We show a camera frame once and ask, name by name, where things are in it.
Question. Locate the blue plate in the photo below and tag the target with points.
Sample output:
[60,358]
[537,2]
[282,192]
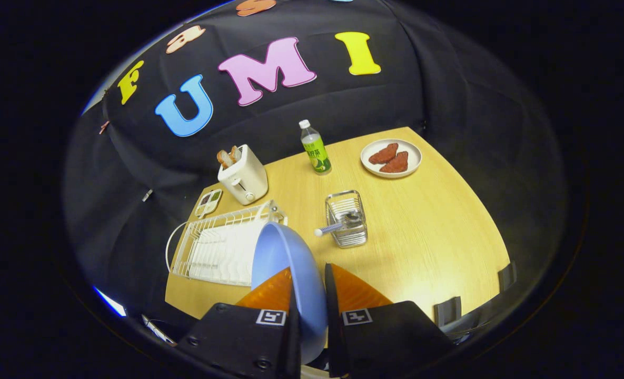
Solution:
[285,252]

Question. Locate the orange cloth clip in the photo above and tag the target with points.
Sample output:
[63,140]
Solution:
[104,127]

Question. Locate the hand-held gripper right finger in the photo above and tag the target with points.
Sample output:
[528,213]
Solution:
[385,337]

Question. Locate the black backdrop cloth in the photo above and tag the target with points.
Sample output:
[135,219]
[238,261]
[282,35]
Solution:
[343,100]

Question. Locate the white cloth clip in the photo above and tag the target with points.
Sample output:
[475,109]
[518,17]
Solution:
[147,195]

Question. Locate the toast slice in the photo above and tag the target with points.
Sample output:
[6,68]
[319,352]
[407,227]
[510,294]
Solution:
[224,158]
[236,153]

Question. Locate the white toaster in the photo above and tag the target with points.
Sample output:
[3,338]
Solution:
[246,179]

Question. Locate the brown meat piece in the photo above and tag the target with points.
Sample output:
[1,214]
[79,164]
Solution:
[395,163]
[383,153]

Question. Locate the white plate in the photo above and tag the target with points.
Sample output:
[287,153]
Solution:
[412,147]

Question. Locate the black table edge bracket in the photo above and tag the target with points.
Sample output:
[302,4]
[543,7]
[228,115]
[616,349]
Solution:
[447,311]
[507,277]

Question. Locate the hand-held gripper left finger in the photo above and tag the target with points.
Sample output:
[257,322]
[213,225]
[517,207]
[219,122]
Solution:
[248,342]

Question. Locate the white divided condiment tray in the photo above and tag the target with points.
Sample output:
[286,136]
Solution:
[208,203]

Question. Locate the green label drink bottle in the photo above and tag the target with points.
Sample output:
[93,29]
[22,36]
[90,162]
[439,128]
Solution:
[317,152]

